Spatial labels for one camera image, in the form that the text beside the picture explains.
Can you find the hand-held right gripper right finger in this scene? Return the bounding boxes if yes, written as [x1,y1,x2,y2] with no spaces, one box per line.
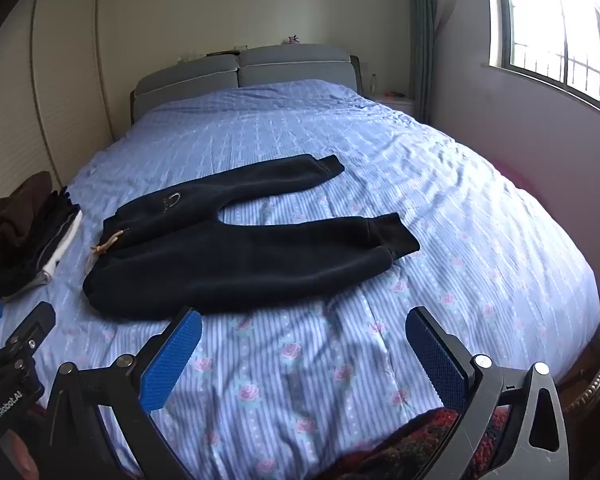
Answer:
[405,306,571,480]

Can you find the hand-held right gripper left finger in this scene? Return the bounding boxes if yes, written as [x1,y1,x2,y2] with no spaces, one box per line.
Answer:
[45,306,203,480]

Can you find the black fleece pants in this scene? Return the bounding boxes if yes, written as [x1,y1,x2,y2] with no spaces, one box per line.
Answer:
[82,154,421,320]

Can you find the black folded clothes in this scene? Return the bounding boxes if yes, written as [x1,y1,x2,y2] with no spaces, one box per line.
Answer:
[0,187,81,301]

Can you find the white folded garment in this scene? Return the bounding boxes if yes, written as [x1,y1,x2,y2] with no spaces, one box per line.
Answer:
[30,210,84,287]

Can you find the red knitted cloth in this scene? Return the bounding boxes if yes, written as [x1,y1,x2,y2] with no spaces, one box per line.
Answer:
[325,405,511,480]

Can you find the brown folded garment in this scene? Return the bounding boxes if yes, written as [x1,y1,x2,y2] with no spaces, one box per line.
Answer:
[0,171,54,263]

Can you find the blue floral striped bed cover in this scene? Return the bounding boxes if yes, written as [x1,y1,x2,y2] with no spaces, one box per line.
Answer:
[0,81,600,480]

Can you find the cream wardrobe doors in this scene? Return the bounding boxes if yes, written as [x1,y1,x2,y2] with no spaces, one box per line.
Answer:
[0,0,114,301]

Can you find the white nightstand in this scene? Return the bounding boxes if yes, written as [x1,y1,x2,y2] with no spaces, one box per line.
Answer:
[367,91,417,122]

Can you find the grey padded headboard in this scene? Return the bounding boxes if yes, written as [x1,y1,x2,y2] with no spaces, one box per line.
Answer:
[131,44,367,122]

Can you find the green curtain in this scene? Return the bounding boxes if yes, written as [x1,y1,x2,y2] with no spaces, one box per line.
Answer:
[405,0,439,123]

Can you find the barred window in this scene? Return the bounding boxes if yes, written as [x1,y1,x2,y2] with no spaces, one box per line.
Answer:
[485,0,600,125]

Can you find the dark wooden bed frame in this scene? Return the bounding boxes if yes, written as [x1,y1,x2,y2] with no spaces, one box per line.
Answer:
[555,285,600,413]

